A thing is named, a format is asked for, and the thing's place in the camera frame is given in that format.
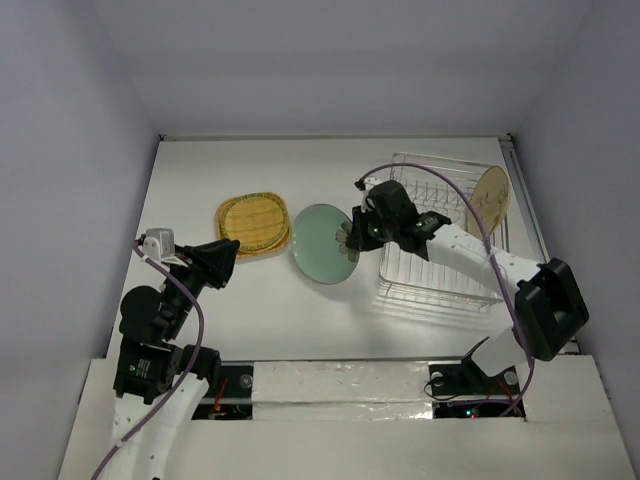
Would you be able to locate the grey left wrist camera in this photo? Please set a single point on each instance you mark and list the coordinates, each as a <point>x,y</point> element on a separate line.
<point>158,244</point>

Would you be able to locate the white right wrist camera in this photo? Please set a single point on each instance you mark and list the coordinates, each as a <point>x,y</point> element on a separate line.
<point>371,184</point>

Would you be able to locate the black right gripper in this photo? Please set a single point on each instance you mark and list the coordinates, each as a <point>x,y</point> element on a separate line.
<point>359,230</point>

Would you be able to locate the green floral ceramic plate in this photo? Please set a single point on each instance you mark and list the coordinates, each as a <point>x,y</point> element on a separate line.
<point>319,249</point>

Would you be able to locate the beige floral ceramic plate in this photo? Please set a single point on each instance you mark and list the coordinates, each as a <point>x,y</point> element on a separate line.
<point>490,200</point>

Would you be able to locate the round yellow woven plate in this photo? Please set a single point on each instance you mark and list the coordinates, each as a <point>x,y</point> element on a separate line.
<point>255,222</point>

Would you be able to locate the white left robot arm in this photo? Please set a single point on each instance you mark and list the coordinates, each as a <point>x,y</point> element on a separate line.
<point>163,369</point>

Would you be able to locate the square yellow woven plate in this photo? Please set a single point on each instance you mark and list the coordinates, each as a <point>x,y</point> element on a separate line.
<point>240,250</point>

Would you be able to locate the metal wire dish rack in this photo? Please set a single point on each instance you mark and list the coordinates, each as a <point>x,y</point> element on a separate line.
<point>457,273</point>

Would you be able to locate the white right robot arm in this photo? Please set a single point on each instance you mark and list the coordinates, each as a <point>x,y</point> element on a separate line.
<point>324,303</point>

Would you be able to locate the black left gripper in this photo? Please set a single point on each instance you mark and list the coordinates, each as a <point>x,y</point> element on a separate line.
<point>212,259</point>

